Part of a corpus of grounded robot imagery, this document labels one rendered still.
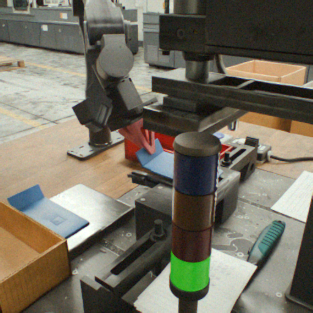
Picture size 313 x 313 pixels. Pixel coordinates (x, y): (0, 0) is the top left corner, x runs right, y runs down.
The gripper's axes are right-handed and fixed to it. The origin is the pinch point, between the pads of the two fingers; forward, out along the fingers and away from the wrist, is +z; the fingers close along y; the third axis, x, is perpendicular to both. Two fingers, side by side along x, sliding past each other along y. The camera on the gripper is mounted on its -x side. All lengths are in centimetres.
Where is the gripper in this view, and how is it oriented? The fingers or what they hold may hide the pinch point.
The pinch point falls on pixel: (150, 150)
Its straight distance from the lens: 69.4
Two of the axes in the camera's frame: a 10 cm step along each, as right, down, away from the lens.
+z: 4.4, 8.8, 1.8
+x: 6.0, -4.3, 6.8
